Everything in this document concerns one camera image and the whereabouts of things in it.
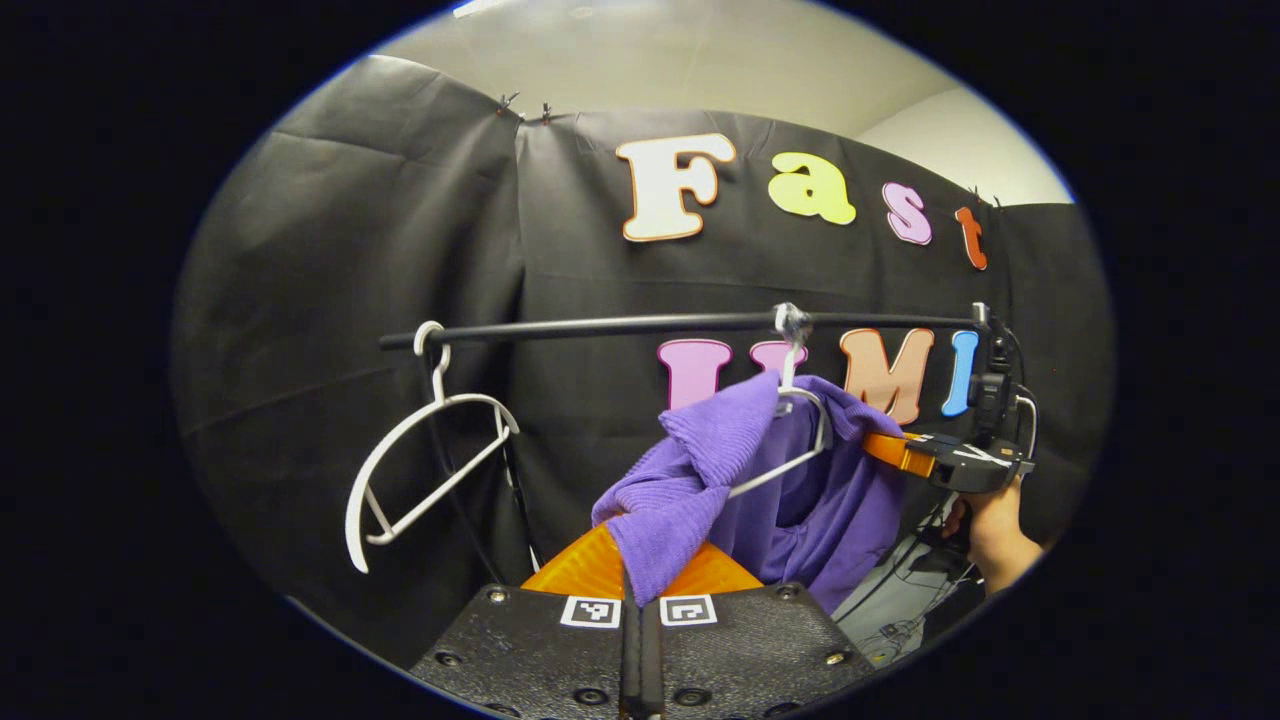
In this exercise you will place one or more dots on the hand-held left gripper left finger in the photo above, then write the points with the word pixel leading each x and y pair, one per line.
pixel 540 660

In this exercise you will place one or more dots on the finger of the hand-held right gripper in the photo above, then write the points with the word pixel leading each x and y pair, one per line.
pixel 895 452

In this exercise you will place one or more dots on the plain white clothes hanger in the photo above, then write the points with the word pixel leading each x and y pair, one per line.
pixel 352 520

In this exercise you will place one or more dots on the black backdrop cloth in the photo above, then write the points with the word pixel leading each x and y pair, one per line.
pixel 330 300

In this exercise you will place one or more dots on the purple knit cardigan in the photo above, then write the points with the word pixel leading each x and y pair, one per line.
pixel 830 510

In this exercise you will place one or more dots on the white hanger with taped hook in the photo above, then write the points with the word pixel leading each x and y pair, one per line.
pixel 790 462

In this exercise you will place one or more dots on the black clothes rack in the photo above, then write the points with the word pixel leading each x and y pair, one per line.
pixel 600 327

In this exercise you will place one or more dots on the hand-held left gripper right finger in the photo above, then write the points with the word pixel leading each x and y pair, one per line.
pixel 750 660

